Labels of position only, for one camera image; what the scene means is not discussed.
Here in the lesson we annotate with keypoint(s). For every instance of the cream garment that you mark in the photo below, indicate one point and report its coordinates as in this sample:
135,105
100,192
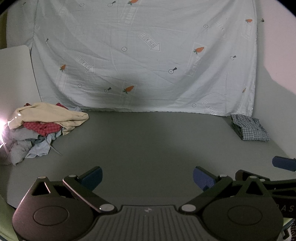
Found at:
50,114

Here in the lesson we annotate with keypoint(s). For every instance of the white board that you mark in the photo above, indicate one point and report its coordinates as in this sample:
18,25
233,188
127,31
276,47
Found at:
16,76

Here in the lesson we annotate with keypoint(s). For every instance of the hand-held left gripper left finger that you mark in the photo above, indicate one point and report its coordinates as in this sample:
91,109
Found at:
92,177

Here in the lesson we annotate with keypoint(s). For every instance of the carrot printed sheet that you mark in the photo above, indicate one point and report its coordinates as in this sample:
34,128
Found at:
150,58

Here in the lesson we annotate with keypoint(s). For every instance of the grey garment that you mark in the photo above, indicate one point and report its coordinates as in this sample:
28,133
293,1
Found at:
22,144

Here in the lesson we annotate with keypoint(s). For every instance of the dark patterned cloth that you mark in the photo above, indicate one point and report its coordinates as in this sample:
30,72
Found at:
291,231

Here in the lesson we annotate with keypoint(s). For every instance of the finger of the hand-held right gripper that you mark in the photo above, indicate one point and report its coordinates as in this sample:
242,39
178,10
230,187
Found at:
242,173
284,163

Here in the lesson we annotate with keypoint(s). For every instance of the folded checked shirt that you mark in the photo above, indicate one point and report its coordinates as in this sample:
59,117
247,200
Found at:
251,128

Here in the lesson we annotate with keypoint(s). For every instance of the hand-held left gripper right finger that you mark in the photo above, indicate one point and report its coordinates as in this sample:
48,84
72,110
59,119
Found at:
203,177

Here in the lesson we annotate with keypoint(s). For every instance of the red checked garment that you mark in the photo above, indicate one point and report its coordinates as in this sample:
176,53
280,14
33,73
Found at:
44,128

